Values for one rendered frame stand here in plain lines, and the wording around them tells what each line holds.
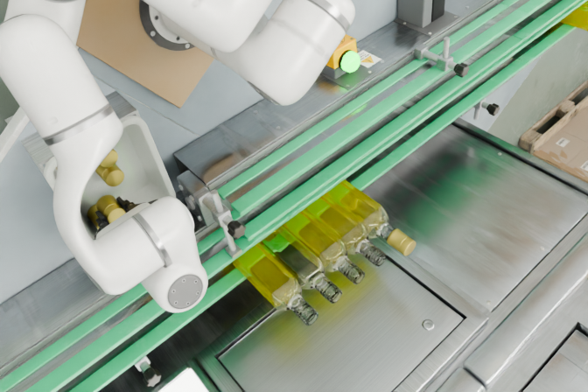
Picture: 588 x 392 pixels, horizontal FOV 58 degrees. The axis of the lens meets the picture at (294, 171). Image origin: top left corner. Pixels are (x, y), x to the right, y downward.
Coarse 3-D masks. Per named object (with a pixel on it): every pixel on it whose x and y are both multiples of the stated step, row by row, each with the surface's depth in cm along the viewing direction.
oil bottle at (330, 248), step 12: (300, 216) 105; (312, 216) 105; (288, 228) 104; (300, 228) 103; (312, 228) 102; (324, 228) 102; (300, 240) 102; (312, 240) 100; (324, 240) 100; (336, 240) 100; (324, 252) 98; (336, 252) 98; (324, 264) 99; (336, 264) 98
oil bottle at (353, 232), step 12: (312, 204) 107; (324, 204) 107; (336, 204) 106; (324, 216) 104; (336, 216) 104; (348, 216) 104; (336, 228) 102; (348, 228) 102; (360, 228) 101; (348, 240) 100; (360, 240) 101; (348, 252) 102
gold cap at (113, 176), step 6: (102, 168) 90; (108, 168) 90; (114, 168) 90; (102, 174) 90; (108, 174) 89; (114, 174) 90; (120, 174) 91; (108, 180) 90; (114, 180) 90; (120, 180) 91
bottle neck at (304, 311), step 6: (294, 300) 94; (300, 300) 94; (294, 306) 93; (300, 306) 92; (306, 306) 92; (300, 312) 92; (306, 312) 92; (312, 312) 91; (300, 318) 93; (306, 318) 91; (312, 318) 93; (306, 324) 92
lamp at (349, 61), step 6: (342, 54) 111; (348, 54) 111; (354, 54) 111; (342, 60) 111; (348, 60) 110; (354, 60) 111; (342, 66) 112; (348, 66) 111; (354, 66) 112; (348, 72) 112
